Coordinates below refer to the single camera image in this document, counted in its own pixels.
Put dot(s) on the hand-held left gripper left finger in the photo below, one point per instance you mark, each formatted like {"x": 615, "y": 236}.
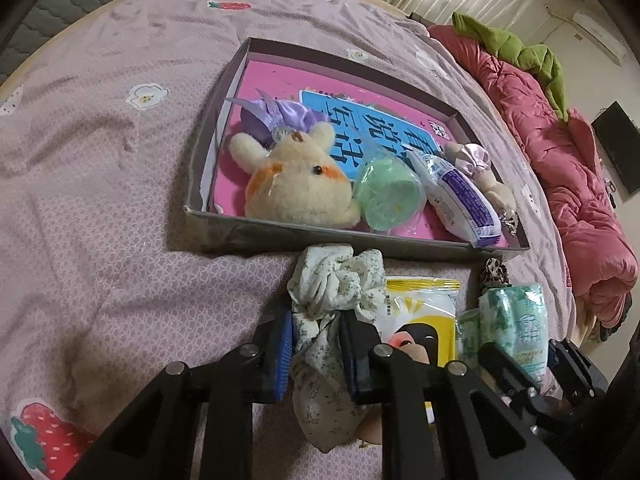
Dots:
{"x": 282, "y": 355}

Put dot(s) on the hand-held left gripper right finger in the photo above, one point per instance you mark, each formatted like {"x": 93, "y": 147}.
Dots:
{"x": 352, "y": 360}

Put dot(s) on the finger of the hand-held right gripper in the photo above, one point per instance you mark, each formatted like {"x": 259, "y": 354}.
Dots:
{"x": 505, "y": 375}
{"x": 575, "y": 367}

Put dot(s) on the green tissue packet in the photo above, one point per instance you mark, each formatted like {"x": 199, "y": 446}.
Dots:
{"x": 515, "y": 325}
{"x": 467, "y": 337}

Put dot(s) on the white floral scrunchie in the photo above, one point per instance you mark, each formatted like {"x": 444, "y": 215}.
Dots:
{"x": 330, "y": 280}

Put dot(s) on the yellow cartoon tissue packet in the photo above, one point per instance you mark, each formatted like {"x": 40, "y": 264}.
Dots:
{"x": 420, "y": 305}

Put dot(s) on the leopard print scrunchie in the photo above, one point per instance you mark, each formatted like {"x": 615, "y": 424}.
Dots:
{"x": 494, "y": 272}

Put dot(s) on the green puff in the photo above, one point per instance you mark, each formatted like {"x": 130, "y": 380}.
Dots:
{"x": 390, "y": 195}

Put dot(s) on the plush bunny with purple bow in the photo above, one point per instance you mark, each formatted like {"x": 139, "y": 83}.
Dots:
{"x": 300, "y": 185}

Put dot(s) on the white and purple tissue packet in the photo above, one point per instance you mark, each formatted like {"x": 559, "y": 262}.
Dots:
{"x": 465, "y": 200}

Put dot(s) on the plush bunny with pink bow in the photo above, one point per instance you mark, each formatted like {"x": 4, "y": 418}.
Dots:
{"x": 492, "y": 190}

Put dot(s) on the shallow cardboard box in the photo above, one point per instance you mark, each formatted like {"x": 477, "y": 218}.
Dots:
{"x": 210, "y": 150}

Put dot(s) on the pink quilt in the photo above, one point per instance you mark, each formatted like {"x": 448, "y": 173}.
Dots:
{"x": 565, "y": 170}

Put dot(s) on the black television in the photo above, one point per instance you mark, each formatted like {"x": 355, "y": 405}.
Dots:
{"x": 620, "y": 150}

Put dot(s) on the purple printed bed sheet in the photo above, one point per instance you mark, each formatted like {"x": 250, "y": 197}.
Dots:
{"x": 100, "y": 210}

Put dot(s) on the pink and blue book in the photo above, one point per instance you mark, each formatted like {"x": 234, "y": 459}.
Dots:
{"x": 270, "y": 80}

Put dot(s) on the green blanket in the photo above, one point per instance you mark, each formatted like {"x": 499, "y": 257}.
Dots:
{"x": 520, "y": 52}

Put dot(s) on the white air conditioner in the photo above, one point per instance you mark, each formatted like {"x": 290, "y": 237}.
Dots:
{"x": 600, "y": 35}

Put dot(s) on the grey quilted headboard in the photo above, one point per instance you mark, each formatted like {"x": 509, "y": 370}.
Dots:
{"x": 75, "y": 5}

